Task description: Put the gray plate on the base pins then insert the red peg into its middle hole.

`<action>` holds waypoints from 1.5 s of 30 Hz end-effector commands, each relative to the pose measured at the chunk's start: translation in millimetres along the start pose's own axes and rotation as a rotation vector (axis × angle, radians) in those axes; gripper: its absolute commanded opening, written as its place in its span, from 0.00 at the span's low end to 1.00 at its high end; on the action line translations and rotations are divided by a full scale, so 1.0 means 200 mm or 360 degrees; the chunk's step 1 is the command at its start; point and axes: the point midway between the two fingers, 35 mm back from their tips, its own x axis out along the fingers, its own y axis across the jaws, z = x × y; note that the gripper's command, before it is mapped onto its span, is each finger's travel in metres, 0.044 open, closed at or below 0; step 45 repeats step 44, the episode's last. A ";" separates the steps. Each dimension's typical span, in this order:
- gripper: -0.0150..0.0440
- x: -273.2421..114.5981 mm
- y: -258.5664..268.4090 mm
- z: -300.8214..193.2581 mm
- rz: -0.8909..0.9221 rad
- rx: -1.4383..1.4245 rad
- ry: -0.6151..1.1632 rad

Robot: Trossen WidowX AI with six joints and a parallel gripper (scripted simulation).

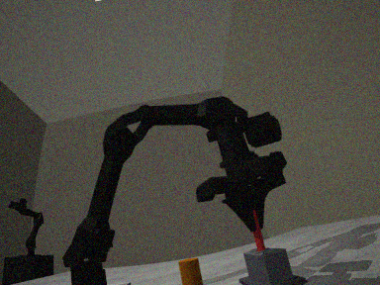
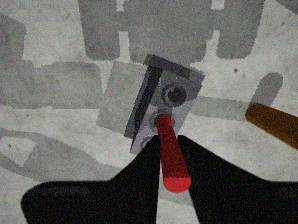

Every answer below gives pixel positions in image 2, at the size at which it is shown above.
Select red peg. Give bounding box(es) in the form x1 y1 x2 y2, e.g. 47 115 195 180
157 115 191 193

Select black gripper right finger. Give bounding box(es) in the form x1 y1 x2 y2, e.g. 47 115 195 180
177 135 298 224

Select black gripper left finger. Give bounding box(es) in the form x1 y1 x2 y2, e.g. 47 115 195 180
20 135 161 224

